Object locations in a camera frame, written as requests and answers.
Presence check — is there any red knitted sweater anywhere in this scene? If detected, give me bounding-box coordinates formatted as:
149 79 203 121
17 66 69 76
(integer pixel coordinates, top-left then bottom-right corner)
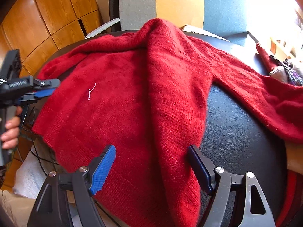
33 19 302 226

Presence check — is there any pile of clothes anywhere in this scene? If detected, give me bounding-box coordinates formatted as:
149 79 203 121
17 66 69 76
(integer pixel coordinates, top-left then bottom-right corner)
256 43 302 87

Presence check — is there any person's left hand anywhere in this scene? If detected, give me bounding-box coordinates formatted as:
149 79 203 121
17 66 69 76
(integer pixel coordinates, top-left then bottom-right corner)
1 106 22 150

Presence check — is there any wooden cabinet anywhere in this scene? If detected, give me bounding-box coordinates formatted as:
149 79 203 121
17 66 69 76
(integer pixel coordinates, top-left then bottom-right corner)
0 0 104 190

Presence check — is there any white cloth under table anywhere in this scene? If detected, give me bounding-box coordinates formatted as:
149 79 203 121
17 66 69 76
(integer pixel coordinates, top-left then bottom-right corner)
13 144 64 199

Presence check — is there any grey flat panel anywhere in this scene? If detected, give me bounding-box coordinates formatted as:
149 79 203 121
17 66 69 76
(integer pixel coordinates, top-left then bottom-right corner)
85 17 120 39

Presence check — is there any black rolled mat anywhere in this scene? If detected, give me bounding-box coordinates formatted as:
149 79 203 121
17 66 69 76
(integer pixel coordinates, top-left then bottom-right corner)
107 0 125 32

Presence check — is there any white paper on sofa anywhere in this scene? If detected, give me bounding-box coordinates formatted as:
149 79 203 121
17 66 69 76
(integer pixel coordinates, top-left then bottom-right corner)
180 25 230 42

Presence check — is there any grey yellow blue sofa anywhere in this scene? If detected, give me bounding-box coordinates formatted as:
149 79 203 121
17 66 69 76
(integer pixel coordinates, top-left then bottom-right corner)
116 0 256 46

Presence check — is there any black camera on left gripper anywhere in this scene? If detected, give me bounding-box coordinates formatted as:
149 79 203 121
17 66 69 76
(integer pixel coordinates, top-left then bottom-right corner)
1 49 22 81

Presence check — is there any black cable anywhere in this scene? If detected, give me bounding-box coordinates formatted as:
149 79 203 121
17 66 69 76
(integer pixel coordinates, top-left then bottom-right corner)
14 106 60 176

